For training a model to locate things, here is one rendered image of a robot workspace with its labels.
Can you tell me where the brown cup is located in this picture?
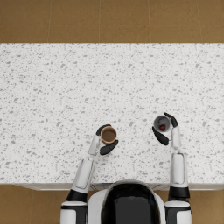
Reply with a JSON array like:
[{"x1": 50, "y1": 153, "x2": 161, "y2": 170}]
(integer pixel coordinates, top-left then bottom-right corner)
[{"x1": 100, "y1": 125, "x2": 118, "y2": 145}]

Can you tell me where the grey cup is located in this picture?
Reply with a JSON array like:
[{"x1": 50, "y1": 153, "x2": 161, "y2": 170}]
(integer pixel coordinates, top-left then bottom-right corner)
[{"x1": 153, "y1": 115, "x2": 172, "y2": 133}]

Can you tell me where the robot body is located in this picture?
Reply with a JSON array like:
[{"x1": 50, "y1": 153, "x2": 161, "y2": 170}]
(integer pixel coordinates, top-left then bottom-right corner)
[{"x1": 87, "y1": 179, "x2": 167, "y2": 224}]

